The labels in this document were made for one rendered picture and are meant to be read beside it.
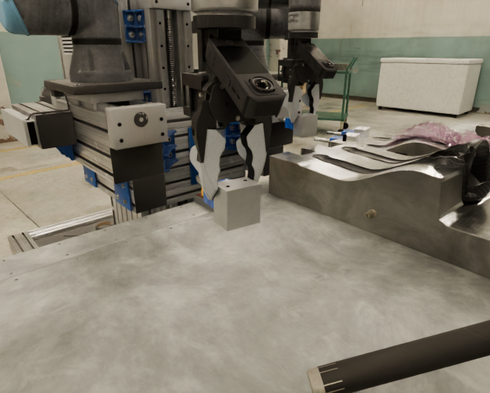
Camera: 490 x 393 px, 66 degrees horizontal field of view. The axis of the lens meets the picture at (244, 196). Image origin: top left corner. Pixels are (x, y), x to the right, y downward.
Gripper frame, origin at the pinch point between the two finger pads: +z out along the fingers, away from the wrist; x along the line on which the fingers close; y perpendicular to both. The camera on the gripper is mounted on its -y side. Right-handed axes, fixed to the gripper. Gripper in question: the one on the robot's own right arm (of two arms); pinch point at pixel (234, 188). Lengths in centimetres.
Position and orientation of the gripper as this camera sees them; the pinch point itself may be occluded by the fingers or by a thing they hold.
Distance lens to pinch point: 48.2
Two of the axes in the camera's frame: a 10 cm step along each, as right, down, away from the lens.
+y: -5.2, -3.2, 7.9
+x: -8.5, 1.9, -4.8
